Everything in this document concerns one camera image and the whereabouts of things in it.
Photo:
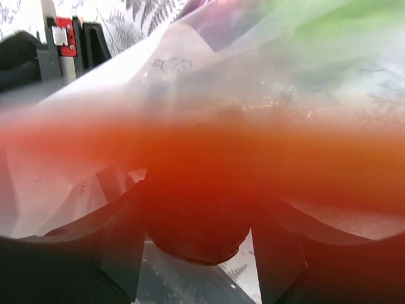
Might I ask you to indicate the clear orange zip top bag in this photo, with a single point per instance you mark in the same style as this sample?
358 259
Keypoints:
205 69

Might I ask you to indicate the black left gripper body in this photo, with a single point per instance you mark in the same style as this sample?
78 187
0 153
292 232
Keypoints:
25 60

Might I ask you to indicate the fake green lime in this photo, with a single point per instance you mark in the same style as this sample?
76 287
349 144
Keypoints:
319 39

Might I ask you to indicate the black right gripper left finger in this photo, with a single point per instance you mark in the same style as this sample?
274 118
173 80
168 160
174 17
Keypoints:
95 259

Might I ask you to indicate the fake purple plum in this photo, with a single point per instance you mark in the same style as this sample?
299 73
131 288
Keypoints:
196 213

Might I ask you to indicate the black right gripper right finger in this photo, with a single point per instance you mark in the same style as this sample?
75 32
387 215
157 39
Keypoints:
302 260

